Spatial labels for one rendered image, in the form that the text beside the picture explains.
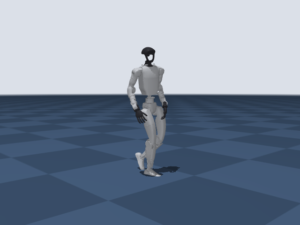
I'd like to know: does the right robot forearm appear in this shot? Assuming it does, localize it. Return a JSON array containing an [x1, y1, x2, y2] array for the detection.
[[127, 87, 138, 110]]

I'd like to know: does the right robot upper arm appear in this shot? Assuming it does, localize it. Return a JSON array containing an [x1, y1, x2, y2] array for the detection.
[[128, 67, 143, 93]]

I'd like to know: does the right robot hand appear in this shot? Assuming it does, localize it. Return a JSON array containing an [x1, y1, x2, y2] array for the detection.
[[134, 105, 147, 124]]

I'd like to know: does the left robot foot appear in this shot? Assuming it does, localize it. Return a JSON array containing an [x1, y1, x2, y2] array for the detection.
[[135, 152, 145, 170]]

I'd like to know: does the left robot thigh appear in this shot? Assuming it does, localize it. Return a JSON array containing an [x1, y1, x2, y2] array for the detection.
[[153, 106, 166, 144]]

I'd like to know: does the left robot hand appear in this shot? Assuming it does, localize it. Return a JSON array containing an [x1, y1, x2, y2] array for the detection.
[[161, 101, 168, 120]]

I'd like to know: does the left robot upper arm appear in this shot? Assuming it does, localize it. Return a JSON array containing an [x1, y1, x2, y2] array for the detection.
[[158, 67, 164, 91]]

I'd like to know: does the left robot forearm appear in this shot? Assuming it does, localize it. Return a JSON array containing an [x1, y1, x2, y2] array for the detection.
[[157, 89, 168, 106]]

